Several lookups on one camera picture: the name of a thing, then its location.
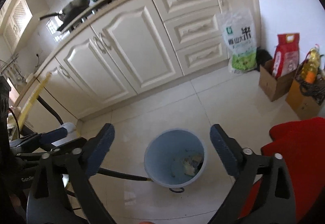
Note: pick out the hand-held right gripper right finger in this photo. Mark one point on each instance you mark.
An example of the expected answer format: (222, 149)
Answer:
(223, 153)

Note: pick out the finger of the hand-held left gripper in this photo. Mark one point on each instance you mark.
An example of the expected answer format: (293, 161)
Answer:
(54, 135)
(71, 143)

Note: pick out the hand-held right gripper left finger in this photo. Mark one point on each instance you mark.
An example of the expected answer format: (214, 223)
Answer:
(101, 150)

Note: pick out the light blue trash bin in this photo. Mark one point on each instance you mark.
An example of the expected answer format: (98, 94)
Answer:
(165, 153)

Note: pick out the crumpled scraps in bin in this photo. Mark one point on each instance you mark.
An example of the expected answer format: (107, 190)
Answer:
(191, 164)

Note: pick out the white round table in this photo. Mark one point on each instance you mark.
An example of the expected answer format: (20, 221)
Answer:
(33, 97)

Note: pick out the red cloth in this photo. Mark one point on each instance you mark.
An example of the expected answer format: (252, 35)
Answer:
(302, 142)

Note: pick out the metal dish rack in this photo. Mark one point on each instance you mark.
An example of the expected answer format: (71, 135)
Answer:
(9, 66)

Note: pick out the small cardboard box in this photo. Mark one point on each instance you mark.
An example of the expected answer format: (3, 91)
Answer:
(274, 87)

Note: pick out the large cardboard box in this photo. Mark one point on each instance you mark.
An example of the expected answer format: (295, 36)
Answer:
(302, 104)

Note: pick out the black plastic bag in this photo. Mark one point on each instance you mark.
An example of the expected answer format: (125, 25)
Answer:
(262, 58)

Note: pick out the black netted bag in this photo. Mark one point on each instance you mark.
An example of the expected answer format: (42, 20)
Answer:
(314, 92)

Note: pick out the white green rice bag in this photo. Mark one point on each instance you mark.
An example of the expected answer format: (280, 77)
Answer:
(240, 44)

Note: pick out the cream kitchen cabinet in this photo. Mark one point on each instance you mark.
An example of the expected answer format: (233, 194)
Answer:
(132, 44)

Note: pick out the red rice bag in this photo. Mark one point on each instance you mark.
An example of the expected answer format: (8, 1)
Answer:
(287, 56)

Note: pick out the black gas stove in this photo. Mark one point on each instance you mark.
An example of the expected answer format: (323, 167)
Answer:
(86, 14)

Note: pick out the yellow cooking oil bottle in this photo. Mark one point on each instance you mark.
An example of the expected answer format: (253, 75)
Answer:
(312, 64)

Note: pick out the dark wok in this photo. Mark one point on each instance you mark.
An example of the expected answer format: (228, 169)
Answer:
(73, 8)

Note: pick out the louvered wall cabinet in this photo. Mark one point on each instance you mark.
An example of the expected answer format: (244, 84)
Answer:
(17, 21)

